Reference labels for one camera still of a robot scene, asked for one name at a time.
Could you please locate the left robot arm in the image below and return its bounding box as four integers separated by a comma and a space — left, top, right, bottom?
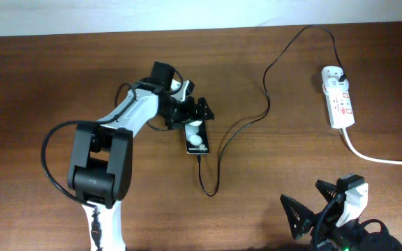
67, 61, 214, 250

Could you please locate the white power strip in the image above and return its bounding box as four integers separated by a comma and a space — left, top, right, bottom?
322, 84, 355, 129

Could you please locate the white power cord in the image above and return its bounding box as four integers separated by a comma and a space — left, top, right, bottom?
339, 127, 402, 168

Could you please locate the black Galaxy smartphone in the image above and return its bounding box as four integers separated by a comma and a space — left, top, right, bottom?
184, 121, 210, 155

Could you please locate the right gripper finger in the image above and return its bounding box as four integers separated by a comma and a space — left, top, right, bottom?
280, 194, 316, 240
315, 180, 338, 202

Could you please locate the white USB charger adapter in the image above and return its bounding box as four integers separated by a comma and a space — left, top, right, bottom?
321, 66, 348, 90

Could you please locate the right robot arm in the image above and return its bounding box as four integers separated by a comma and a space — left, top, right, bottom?
280, 174, 402, 251

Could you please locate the black USB charging cable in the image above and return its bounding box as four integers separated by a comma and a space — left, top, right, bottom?
196, 24, 346, 197

